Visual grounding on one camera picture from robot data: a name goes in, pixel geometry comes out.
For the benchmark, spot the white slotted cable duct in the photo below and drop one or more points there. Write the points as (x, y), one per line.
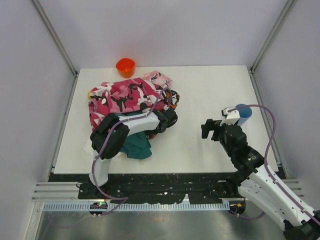
(130, 207)

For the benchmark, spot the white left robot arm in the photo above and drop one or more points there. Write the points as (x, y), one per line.
(109, 137)

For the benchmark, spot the orange black camouflage cloth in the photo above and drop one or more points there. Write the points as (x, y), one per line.
(161, 105)

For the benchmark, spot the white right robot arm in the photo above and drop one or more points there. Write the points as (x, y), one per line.
(261, 185)

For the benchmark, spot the left aluminium frame post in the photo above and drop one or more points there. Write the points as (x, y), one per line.
(53, 34)

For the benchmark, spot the orange plastic cup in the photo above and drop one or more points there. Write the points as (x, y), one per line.
(126, 67)

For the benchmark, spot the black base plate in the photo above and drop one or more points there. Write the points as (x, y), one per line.
(232, 179)

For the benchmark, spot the right aluminium frame post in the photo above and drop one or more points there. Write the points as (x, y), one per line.
(273, 33)

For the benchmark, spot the light pink patterned cloth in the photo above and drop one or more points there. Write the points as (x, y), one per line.
(157, 78)

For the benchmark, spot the aluminium frame post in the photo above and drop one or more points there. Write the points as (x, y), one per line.
(273, 33)
(53, 34)

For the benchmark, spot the teal green shorts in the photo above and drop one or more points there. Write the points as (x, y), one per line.
(137, 146)

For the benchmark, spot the pink camouflage garment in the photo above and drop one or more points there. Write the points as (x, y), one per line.
(122, 97)

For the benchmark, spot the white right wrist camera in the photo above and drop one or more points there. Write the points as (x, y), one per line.
(230, 116)

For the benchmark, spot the blue plastic cup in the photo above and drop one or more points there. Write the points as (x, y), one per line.
(245, 113)

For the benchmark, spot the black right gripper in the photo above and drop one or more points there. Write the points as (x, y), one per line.
(214, 129)

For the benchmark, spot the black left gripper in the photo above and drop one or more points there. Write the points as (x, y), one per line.
(171, 116)

